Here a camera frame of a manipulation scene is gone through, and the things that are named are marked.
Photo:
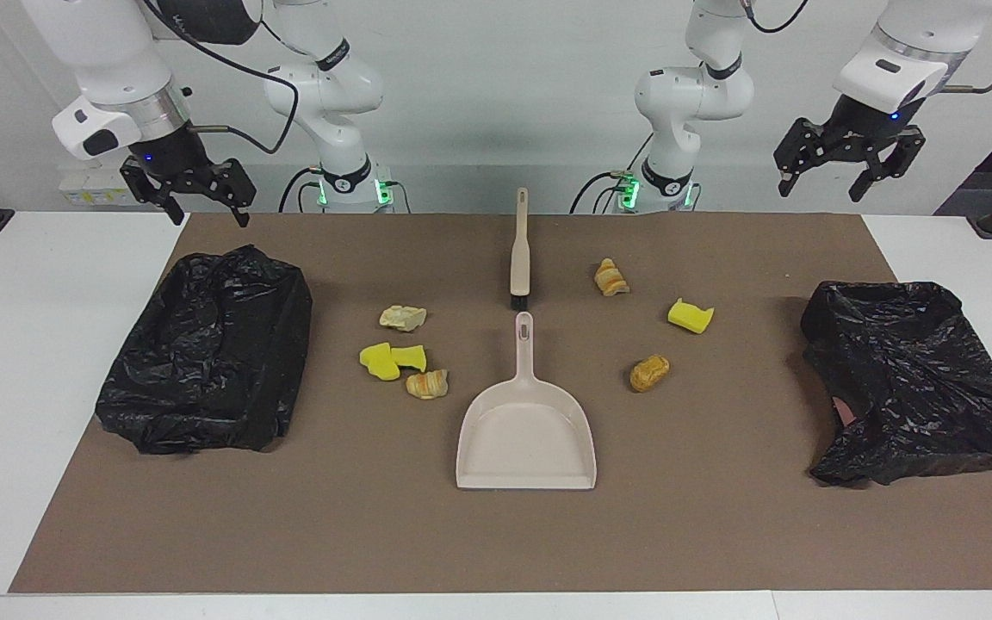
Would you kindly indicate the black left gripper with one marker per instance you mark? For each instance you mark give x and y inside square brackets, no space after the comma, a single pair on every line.
[862,129]

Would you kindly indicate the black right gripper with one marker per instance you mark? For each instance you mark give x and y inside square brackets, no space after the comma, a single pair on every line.
[176,155]

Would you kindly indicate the yellow and green sponge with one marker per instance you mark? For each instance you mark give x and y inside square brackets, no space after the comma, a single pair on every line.
[691,317]

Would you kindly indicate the pale bread chunk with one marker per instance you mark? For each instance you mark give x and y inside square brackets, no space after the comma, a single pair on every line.
[402,318]

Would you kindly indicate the yellow sponge piece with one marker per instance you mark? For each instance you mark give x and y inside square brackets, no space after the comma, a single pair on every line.
[412,356]
[378,362]

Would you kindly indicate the striped toy croissant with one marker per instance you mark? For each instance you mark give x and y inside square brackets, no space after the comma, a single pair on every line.
[610,277]
[427,384]

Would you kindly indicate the brown toy bread roll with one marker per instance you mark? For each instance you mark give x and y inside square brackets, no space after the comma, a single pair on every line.
[649,372]

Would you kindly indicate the beige hand brush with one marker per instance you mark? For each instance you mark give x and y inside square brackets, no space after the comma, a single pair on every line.
[519,258]

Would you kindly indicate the beige plastic dustpan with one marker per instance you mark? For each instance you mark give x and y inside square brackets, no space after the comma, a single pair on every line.
[526,430]

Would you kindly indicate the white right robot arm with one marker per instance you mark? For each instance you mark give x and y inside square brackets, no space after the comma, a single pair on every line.
[324,86]

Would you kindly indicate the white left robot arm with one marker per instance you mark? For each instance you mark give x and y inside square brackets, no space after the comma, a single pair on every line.
[694,95]

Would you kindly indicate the black trash bag bin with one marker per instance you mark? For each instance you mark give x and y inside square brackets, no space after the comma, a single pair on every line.
[203,362]

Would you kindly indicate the black bag over pink bin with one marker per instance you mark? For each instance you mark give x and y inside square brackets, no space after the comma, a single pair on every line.
[909,387]

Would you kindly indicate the brown table mat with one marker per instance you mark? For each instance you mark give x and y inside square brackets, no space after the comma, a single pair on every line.
[496,534]

